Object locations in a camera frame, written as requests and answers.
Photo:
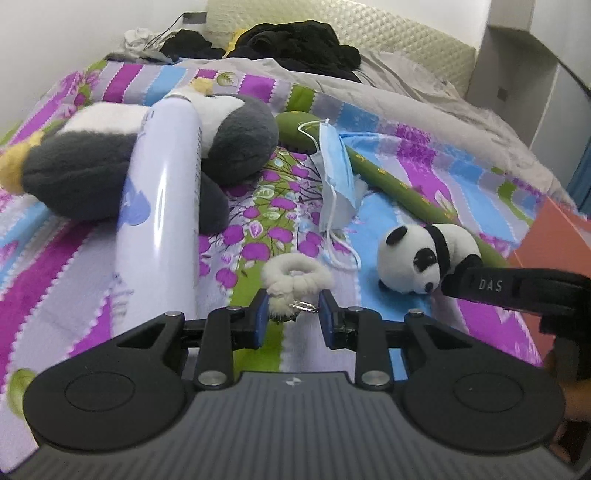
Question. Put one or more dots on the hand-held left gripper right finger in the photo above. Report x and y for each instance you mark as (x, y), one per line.
(327, 318)

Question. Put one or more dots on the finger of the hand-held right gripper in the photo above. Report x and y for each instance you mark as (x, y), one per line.
(517, 286)

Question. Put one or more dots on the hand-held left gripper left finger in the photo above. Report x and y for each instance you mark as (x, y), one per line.
(261, 318)

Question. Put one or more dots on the orange-rimmed white cardboard box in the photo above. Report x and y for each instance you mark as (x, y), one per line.
(554, 240)

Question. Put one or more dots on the small panda plush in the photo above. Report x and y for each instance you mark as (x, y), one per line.
(406, 258)

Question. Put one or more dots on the person's right hand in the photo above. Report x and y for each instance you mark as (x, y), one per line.
(577, 399)

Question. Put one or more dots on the blue curtain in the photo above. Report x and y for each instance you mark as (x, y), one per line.
(581, 184)

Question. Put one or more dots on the white plastic bottle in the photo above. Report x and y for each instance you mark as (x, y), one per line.
(157, 221)

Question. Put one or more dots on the long green plush toy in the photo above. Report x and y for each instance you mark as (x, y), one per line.
(392, 180)

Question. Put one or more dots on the blue face mask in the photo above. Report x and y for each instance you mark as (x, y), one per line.
(337, 161)

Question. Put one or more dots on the white cabinet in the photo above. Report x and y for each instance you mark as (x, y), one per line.
(554, 115)

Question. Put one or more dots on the grey quilt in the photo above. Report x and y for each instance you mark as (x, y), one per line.
(438, 115)

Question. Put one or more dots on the striped floral bedsheet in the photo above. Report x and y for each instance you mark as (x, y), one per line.
(69, 286)

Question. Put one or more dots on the grey and white penguin plush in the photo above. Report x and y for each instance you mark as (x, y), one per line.
(83, 170)

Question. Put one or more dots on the black clothing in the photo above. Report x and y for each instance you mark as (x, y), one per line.
(295, 46)

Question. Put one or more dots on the yellow cloth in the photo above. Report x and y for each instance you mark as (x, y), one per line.
(236, 40)

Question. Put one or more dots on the cream padded headboard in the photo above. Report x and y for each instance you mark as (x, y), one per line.
(392, 32)

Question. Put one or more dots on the white and grey garment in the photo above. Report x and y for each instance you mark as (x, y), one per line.
(141, 41)

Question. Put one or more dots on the dark wall socket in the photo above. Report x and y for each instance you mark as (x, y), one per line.
(503, 94)

